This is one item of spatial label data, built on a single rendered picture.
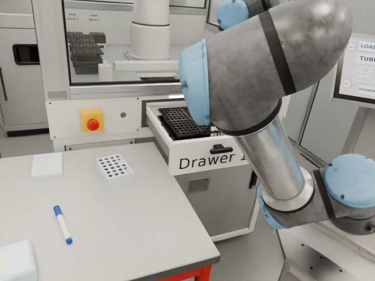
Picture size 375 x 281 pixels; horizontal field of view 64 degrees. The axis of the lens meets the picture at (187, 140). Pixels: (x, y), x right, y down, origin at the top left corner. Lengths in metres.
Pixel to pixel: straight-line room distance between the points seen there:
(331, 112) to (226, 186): 1.47
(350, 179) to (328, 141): 2.11
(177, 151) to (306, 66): 0.55
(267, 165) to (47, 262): 0.52
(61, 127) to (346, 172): 0.89
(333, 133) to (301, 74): 2.39
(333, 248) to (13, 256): 0.76
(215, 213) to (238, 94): 1.28
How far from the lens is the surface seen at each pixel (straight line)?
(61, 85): 1.08
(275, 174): 0.59
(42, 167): 1.06
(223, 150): 0.89
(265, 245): 1.94
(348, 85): 1.44
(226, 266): 1.77
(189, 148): 0.88
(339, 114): 2.73
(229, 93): 0.40
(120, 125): 1.16
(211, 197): 1.55
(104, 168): 0.98
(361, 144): 1.64
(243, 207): 1.72
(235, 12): 0.77
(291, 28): 0.39
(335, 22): 0.42
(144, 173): 1.02
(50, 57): 1.06
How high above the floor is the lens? 1.34
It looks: 28 degrees down
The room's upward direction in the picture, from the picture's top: 6 degrees clockwise
